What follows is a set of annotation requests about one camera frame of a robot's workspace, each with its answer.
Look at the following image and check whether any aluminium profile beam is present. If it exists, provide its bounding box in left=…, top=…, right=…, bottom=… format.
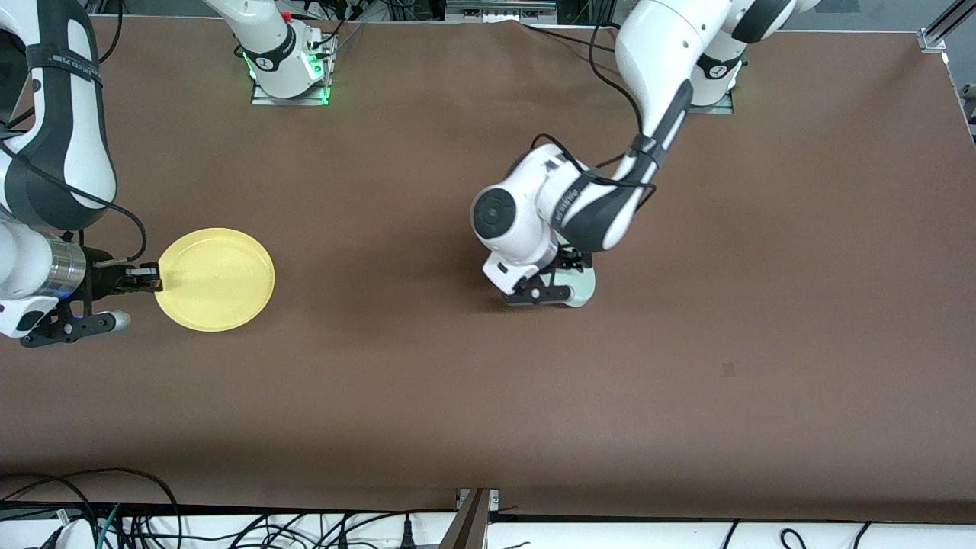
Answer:
left=438, top=488, right=501, bottom=549

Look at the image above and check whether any long black table cable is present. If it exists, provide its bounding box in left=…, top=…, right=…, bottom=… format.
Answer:
left=521, top=21, right=620, bottom=53

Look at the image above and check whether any large black looping cable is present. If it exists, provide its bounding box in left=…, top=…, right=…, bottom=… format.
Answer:
left=0, top=467, right=183, bottom=549

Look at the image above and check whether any yellow plastic plate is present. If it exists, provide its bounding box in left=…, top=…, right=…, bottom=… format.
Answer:
left=154, top=227, right=276, bottom=333

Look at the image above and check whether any aluminium frame corner bracket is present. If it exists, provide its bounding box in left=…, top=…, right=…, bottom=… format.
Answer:
left=917, top=0, right=976, bottom=55

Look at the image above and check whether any teal cable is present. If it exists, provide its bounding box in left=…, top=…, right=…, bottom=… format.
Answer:
left=96, top=503, right=124, bottom=549

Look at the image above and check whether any grey metal rail bracket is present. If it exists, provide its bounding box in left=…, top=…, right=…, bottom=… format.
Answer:
left=445, top=0, right=557, bottom=24

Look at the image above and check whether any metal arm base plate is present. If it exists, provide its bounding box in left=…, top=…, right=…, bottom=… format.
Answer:
left=685, top=82, right=735, bottom=116
left=250, top=37, right=332, bottom=107

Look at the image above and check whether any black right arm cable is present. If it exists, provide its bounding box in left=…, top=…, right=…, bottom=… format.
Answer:
left=0, top=0, right=148, bottom=269

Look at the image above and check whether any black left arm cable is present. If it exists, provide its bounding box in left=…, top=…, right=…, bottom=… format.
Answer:
left=529, top=18, right=661, bottom=211

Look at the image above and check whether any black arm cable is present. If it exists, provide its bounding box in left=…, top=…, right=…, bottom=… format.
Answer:
left=529, top=18, right=661, bottom=211
left=0, top=0, right=148, bottom=269

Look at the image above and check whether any white lower shelf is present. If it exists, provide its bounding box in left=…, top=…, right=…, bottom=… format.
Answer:
left=0, top=509, right=976, bottom=549

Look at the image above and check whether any pale green plastic plate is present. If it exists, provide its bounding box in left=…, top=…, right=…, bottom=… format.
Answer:
left=559, top=255, right=598, bottom=308

